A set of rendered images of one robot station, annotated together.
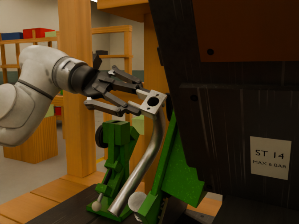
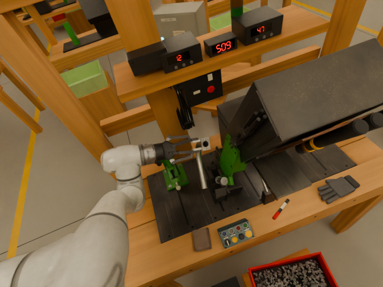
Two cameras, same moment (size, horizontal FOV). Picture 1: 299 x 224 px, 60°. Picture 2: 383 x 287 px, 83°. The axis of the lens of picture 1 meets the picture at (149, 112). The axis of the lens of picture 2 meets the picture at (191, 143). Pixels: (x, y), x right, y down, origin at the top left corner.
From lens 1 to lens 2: 77 cm
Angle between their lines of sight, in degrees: 49
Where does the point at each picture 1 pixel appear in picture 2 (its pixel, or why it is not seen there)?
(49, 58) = (134, 158)
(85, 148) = not seen: hidden behind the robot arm
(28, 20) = not seen: outside the picture
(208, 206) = not seen: hidden behind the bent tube
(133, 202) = (223, 182)
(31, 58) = (121, 165)
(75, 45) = (82, 118)
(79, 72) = (159, 154)
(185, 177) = (240, 165)
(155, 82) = (162, 113)
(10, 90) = (135, 189)
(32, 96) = (139, 180)
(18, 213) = (139, 220)
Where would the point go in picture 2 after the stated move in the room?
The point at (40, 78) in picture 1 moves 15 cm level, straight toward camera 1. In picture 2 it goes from (137, 170) to (170, 178)
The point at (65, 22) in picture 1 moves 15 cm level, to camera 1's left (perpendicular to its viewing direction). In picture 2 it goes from (59, 107) to (25, 130)
